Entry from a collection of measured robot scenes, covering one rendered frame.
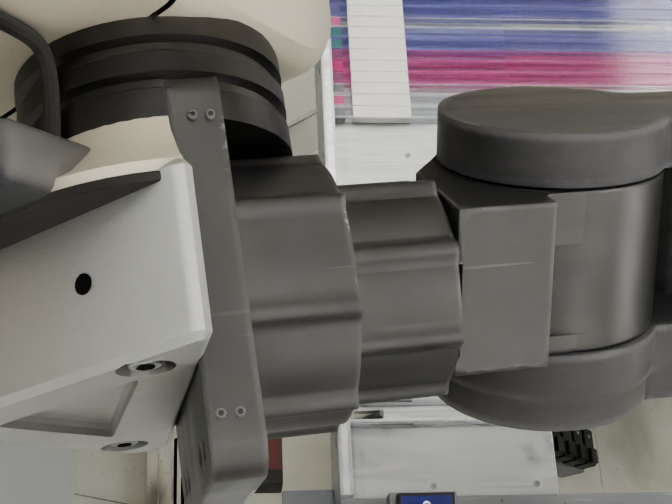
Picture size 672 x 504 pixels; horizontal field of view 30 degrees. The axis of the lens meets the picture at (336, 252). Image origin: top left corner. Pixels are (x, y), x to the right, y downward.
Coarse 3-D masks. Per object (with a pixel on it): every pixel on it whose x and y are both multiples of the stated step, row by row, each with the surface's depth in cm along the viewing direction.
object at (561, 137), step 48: (480, 96) 43; (528, 96) 43; (576, 96) 43; (624, 96) 43; (480, 144) 39; (528, 144) 38; (576, 144) 38; (624, 144) 38; (480, 384) 41; (528, 384) 41; (576, 384) 40; (624, 384) 41
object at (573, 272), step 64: (448, 192) 38; (512, 192) 38; (576, 192) 38; (640, 192) 39; (512, 256) 38; (576, 256) 39; (640, 256) 40; (512, 320) 38; (576, 320) 40; (640, 320) 41
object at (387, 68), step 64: (384, 0) 134; (448, 0) 134; (512, 0) 135; (576, 0) 136; (640, 0) 136; (384, 64) 130; (448, 64) 131; (512, 64) 131; (576, 64) 132; (640, 64) 133
